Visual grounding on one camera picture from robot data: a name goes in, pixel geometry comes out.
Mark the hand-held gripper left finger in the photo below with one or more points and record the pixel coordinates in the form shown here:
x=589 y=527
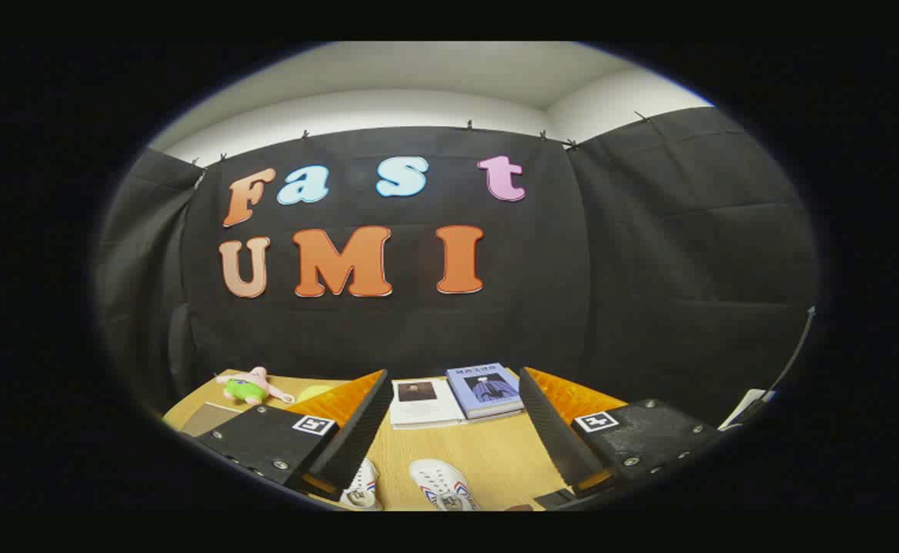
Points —
x=357 y=434

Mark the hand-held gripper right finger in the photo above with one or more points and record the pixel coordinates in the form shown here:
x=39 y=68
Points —
x=549 y=430

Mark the white canvas shoe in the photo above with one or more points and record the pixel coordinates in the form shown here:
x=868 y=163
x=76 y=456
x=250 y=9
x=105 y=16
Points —
x=437 y=480
x=362 y=491

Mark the beige fabric storage box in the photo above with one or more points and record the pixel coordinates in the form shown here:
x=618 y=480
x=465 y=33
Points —
x=211 y=418

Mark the yellow knitted plush ball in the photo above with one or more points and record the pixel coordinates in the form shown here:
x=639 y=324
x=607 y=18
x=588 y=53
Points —
x=313 y=392

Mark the black tape patch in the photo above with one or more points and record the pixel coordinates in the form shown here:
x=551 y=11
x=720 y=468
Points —
x=553 y=498

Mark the white book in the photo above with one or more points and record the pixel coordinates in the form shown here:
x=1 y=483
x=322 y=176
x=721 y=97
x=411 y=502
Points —
x=426 y=411

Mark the blue book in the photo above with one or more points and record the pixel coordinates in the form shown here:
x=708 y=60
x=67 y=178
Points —
x=487 y=388

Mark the pink and green plush toy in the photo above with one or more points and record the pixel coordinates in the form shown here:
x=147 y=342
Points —
x=246 y=390

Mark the white printed board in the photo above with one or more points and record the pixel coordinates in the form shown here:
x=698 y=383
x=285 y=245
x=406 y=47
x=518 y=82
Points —
x=745 y=405

